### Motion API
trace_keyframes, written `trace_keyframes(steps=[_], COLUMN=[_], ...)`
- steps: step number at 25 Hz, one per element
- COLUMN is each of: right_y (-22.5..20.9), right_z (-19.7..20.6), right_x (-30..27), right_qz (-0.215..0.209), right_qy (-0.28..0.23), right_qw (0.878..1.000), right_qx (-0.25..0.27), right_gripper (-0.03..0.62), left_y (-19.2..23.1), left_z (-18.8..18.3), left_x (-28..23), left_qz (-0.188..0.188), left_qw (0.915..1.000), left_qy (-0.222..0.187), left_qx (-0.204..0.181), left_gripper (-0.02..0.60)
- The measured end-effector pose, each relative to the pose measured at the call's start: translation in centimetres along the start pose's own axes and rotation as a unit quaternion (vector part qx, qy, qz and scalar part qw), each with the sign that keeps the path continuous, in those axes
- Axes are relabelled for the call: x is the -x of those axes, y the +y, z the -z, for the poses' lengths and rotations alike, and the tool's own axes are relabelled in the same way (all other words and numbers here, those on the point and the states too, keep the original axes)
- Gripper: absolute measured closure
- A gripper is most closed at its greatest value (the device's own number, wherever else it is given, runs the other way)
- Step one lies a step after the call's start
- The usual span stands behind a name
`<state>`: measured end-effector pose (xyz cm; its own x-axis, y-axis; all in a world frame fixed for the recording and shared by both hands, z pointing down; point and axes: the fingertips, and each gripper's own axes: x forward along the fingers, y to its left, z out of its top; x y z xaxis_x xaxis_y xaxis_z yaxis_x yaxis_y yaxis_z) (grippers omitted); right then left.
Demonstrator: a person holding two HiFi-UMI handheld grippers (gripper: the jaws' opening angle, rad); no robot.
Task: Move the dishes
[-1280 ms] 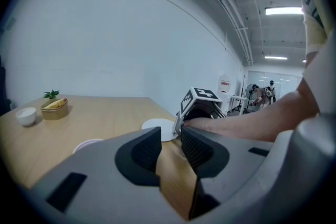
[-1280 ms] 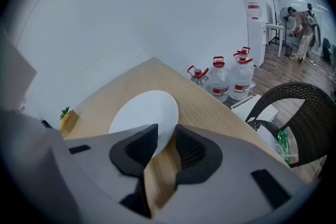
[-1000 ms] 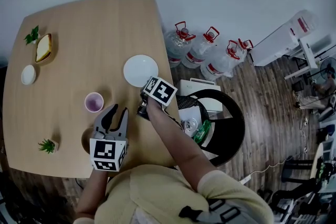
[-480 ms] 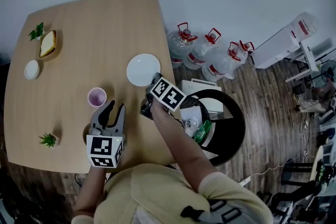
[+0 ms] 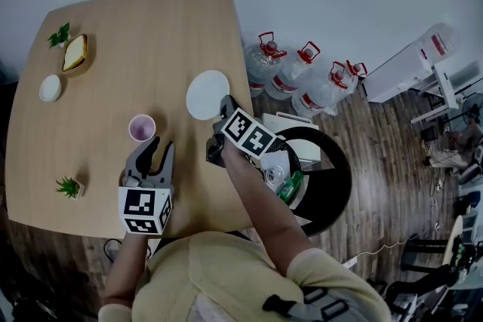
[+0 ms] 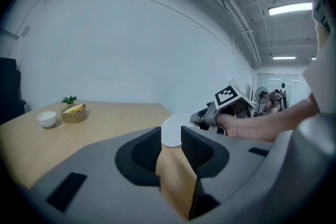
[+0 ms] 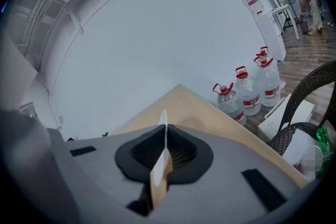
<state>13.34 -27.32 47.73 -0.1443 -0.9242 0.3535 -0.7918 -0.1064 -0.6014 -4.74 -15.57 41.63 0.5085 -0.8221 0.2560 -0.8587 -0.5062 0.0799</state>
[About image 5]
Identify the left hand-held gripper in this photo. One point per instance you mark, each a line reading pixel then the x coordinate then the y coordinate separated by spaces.
pixel 139 201

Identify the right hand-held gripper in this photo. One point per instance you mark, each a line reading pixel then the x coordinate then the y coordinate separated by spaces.
pixel 245 130

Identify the white plate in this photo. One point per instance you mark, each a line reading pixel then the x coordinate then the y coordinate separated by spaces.
pixel 205 94

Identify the red paper cup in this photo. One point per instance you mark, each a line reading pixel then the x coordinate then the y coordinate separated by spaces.
pixel 142 127

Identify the small white dish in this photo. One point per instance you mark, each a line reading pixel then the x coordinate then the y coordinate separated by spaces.
pixel 50 88

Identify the person's left forearm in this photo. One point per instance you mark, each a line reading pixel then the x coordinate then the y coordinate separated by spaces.
pixel 126 267

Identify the person's right forearm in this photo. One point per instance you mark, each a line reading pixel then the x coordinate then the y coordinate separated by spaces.
pixel 264 207

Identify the clear water jug red cap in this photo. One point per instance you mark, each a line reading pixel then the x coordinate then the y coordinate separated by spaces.
pixel 317 98
pixel 260 64
pixel 356 69
pixel 290 79

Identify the low white box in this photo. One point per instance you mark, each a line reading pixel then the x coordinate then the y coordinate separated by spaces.
pixel 290 120

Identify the white paper sheet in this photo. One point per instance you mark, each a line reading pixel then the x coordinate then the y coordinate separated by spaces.
pixel 271 158

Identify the spiky potted plant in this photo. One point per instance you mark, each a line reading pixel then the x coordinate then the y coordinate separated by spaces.
pixel 71 189

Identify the clear plastic cup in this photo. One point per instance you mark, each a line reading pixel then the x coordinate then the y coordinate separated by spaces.
pixel 274 175

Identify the green plastic bottle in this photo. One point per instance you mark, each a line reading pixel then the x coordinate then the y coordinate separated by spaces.
pixel 290 184

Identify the sandwich in wooden tray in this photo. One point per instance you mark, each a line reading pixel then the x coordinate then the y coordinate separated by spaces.
pixel 87 62

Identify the person's cream knit sweater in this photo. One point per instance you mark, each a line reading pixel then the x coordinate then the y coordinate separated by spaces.
pixel 226 275

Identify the black round bin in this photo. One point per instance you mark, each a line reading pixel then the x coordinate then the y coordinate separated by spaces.
pixel 336 181

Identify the bread slice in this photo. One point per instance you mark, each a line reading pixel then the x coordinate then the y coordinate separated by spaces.
pixel 74 53

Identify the leafy potted plant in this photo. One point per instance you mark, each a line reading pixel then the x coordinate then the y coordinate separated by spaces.
pixel 59 35

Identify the white cabinet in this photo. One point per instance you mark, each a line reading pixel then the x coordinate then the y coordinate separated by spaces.
pixel 400 75

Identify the white power strip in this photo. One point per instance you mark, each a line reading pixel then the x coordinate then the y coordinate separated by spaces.
pixel 350 262

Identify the standing fan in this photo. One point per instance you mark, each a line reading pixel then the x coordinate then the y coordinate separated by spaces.
pixel 473 107

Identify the pale wooden board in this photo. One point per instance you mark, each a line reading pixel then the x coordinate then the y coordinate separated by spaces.
pixel 453 245

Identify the white metal frame table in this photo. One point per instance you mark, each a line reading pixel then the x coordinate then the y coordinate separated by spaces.
pixel 445 94

